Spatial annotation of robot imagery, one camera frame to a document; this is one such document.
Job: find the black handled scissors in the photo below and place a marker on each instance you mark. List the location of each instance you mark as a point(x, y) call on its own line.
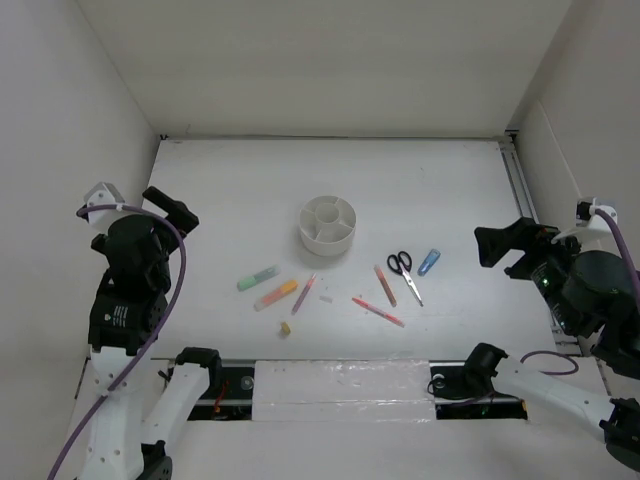
point(401, 263)

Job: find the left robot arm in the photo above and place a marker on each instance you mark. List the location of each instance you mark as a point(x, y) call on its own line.
point(133, 301)

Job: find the brown orange pen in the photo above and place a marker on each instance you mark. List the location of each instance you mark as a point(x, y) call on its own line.
point(385, 285)

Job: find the white round divided organizer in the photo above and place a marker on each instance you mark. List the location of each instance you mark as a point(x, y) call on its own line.
point(327, 226)

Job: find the clear tape sheet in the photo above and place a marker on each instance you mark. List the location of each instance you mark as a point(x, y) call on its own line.
point(342, 391)

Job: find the red pink pen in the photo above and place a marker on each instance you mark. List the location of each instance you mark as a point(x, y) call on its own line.
point(377, 311)

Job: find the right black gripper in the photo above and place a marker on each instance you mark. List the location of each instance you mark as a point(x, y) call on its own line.
point(535, 238)

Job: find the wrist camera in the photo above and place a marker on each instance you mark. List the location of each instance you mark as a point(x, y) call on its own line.
point(589, 226)
point(103, 193)

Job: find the orange yellow highlighter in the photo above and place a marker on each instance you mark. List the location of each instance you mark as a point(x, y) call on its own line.
point(276, 295)

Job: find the green highlighter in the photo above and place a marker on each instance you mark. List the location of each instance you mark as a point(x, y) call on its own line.
point(257, 278)

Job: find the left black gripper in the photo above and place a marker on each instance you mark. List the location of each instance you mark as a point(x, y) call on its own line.
point(177, 209)

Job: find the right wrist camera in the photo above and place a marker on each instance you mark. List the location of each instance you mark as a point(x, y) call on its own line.
point(589, 226)

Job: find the aluminium rail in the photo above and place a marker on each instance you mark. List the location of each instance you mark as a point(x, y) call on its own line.
point(565, 343)

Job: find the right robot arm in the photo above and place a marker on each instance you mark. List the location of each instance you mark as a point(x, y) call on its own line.
point(588, 281)

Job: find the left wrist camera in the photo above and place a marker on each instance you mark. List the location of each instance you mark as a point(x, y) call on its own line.
point(103, 193)

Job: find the purple pink pen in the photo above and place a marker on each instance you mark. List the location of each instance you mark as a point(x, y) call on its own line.
point(303, 294)

